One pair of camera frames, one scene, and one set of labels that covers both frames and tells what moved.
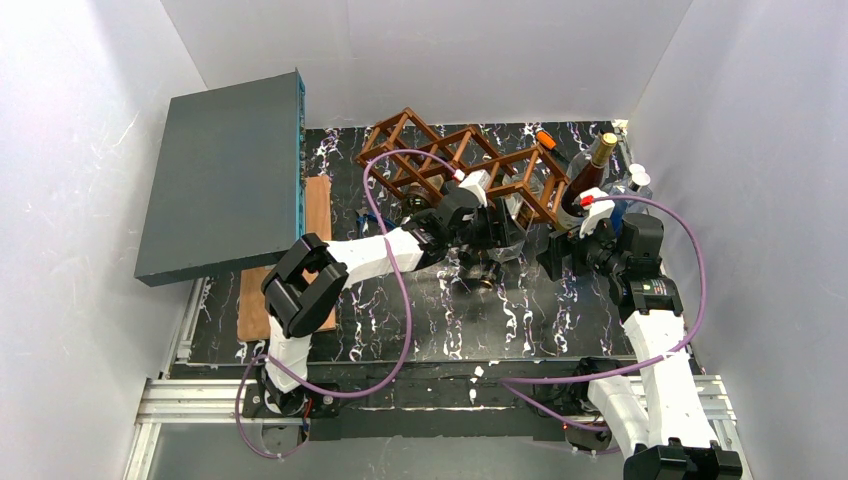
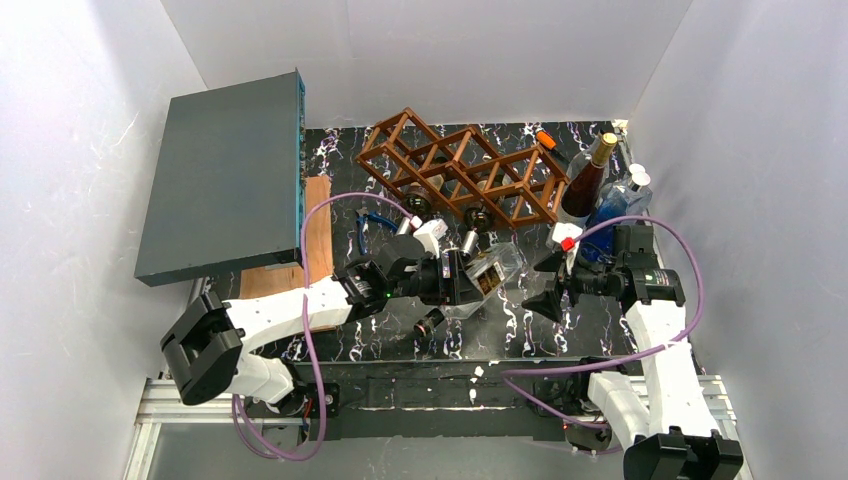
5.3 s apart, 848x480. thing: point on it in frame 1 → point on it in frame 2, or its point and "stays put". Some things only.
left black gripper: (488, 221) → (453, 279)
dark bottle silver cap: (418, 199) stays put
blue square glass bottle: (625, 206) stays put
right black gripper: (559, 244) → (568, 286)
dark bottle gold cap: (571, 217) stays put
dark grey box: (225, 184) stays put
